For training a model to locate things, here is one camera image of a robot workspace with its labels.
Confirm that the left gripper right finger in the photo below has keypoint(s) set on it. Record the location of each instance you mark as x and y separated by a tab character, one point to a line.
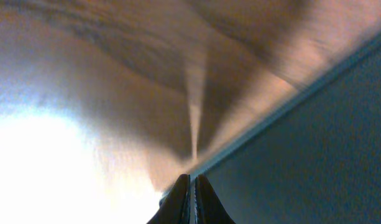
208	207

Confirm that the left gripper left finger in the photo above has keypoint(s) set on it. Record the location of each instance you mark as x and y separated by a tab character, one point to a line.
175	209

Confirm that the dark green box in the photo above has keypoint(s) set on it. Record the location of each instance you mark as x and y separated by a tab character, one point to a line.
315	160

